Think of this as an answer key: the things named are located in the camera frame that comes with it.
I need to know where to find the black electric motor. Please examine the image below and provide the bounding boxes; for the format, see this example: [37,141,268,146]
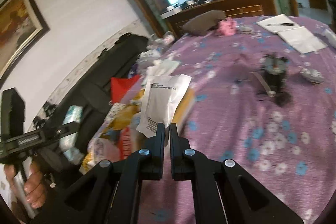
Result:
[261,53,288,94]

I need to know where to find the clear plastic bags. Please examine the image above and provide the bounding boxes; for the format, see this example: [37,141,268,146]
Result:
[147,31,175,55]

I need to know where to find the pink cloth scrunchie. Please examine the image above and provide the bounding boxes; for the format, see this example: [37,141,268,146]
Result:
[217,17,237,36]

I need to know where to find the white printed pouch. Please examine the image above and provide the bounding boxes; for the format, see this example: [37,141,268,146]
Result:
[137,74,195,138]

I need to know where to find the yellow edged white box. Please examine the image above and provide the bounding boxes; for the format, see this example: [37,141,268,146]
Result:
[81,87,197,175]

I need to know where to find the wooden sideboard cabinet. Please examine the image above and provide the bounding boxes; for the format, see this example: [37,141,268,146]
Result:
[164,0,276,38]

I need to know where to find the yellow snack packet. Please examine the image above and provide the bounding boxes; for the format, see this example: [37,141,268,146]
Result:
[107,105,140,131]

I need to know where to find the teal tissue pack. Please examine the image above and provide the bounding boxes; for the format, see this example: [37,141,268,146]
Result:
[59,105,84,165]

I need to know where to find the framed wall painting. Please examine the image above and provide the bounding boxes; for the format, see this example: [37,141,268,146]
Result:
[1,0,50,85]

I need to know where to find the white red plastic bag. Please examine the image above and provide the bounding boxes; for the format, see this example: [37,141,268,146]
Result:
[117,126,143,160]

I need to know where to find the grey brown cushion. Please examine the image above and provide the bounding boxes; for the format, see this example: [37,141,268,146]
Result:
[182,10,226,36]

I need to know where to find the black pen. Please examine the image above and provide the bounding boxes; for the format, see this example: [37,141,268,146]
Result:
[266,22,295,27]

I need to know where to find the patterned small carton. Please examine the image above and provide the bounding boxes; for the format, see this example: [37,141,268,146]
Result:
[104,103,126,122]

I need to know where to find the white crumpled tissue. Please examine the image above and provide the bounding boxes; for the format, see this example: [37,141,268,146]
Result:
[323,29,336,48]

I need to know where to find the white paper sheets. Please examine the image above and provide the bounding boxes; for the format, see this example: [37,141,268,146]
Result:
[256,14,327,54]

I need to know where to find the black luggage bag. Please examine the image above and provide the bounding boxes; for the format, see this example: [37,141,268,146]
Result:
[34,32,149,135]

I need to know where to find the purple floral tablecloth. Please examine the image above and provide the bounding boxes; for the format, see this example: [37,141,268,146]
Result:
[120,15,336,224]

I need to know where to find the person's left hand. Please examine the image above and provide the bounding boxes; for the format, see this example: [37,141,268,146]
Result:
[4,161,47,209]

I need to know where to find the orange red shopping bag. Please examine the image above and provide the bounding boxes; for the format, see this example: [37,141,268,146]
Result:
[110,75,140,103]

